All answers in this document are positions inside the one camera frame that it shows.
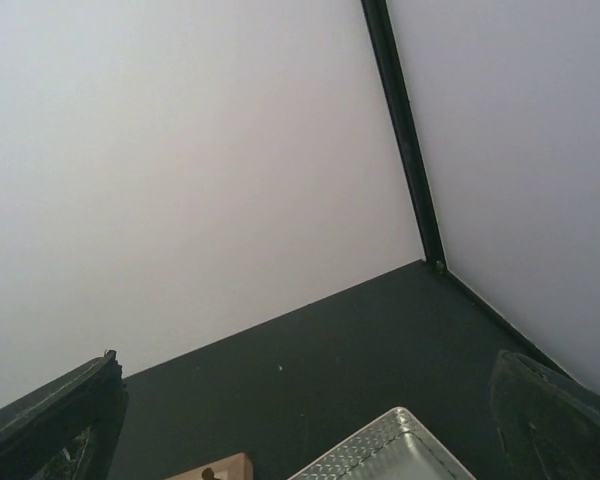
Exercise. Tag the clear plastic tray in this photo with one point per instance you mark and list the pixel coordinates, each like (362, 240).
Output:
(396, 445)

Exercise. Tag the wooden chess board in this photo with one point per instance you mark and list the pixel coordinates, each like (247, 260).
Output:
(235, 467)

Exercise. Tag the black frame post right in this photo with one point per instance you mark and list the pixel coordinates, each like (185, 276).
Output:
(379, 27)

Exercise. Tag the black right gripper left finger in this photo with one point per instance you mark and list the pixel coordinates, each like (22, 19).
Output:
(68, 428)

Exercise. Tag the dark chess rook far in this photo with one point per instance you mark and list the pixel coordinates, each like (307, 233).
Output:
(208, 474)

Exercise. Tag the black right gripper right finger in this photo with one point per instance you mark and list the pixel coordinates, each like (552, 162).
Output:
(548, 424)

